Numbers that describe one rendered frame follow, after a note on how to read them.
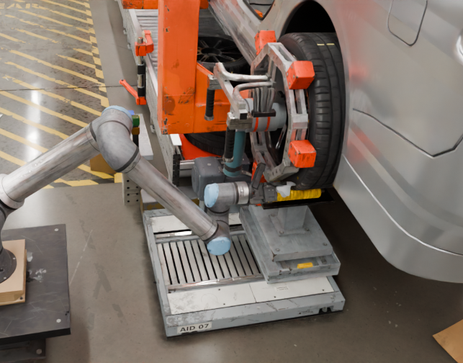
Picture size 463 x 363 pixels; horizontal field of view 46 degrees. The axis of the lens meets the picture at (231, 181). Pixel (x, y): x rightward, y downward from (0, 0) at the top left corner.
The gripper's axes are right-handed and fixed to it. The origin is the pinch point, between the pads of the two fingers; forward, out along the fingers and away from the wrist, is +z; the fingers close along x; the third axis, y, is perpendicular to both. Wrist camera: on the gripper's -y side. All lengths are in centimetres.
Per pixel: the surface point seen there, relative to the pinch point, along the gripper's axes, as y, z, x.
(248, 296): 45, -15, -34
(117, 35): -195, -43, -285
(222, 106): -47, -14, -44
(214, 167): -18, -20, -51
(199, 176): -15, -28, -52
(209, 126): -40, -20, -51
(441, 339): 75, 66, -13
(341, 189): 7.9, 7.7, 28.2
